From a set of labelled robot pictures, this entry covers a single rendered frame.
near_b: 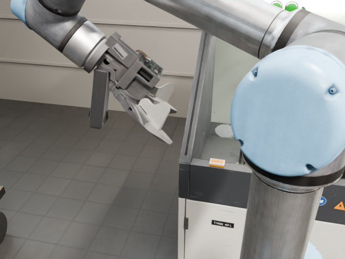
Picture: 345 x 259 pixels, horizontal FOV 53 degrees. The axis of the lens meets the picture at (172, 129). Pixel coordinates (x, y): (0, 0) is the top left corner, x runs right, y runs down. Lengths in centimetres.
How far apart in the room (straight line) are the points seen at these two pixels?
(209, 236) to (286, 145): 108
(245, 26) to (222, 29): 4
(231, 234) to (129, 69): 91
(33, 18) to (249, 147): 42
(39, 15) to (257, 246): 48
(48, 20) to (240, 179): 82
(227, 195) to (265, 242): 79
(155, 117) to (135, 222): 177
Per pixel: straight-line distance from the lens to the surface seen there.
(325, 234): 135
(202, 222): 136
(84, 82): 370
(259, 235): 47
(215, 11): 53
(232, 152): 149
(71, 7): 60
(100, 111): 65
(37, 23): 63
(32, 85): 404
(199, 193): 126
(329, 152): 34
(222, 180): 121
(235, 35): 52
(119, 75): 63
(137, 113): 60
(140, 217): 237
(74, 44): 62
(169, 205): 244
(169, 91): 71
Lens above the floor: 164
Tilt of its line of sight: 30 degrees down
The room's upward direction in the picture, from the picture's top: straight up
